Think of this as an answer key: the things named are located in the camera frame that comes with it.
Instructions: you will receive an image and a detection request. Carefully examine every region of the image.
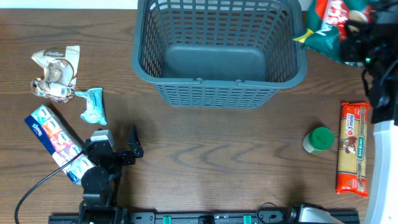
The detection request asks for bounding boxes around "green red coffee sachet bag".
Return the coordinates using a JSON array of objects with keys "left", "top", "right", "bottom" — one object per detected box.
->
[{"left": 293, "top": 0, "right": 372, "bottom": 67}]

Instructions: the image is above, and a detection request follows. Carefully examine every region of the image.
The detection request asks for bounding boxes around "green lidded spice jar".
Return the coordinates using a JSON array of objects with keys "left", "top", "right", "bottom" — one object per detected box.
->
[{"left": 303, "top": 127, "right": 335, "bottom": 154}]

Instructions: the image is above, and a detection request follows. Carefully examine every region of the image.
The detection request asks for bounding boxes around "orange spaghetti packet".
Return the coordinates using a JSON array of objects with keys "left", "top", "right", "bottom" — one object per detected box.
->
[{"left": 336, "top": 102, "right": 370, "bottom": 197}]

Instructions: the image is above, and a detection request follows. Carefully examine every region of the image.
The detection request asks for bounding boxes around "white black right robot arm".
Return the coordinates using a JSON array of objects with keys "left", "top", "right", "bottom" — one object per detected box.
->
[{"left": 341, "top": 1, "right": 397, "bottom": 223}]

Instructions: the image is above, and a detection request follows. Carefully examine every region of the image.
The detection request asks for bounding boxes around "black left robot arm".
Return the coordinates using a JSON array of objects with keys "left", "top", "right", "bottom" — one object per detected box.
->
[{"left": 77, "top": 126, "right": 144, "bottom": 224}]

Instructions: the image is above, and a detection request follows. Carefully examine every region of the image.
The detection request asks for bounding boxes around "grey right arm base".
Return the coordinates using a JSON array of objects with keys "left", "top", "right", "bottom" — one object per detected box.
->
[{"left": 285, "top": 204, "right": 343, "bottom": 224}]

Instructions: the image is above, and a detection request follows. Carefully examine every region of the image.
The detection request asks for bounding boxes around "mint toilet tissue wipes pack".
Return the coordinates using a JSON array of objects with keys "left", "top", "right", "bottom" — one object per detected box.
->
[{"left": 75, "top": 87, "right": 107, "bottom": 126}]

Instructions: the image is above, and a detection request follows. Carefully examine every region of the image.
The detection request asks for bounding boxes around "blue Kleenex tissue multipack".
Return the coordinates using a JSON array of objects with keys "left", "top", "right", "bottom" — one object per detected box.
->
[{"left": 24, "top": 105, "right": 94, "bottom": 184}]

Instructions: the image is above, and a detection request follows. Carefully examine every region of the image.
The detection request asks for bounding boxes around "beige mushroom snack pouch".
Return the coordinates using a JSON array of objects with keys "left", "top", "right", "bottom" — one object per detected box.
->
[{"left": 30, "top": 45, "right": 80, "bottom": 103}]

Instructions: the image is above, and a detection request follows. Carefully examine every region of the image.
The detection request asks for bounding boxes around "grey plastic slotted basket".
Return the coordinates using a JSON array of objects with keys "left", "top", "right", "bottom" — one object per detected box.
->
[{"left": 132, "top": 0, "right": 308, "bottom": 108}]

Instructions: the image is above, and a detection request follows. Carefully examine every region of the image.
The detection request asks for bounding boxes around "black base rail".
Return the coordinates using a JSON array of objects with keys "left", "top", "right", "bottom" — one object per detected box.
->
[{"left": 48, "top": 211, "right": 361, "bottom": 224}]

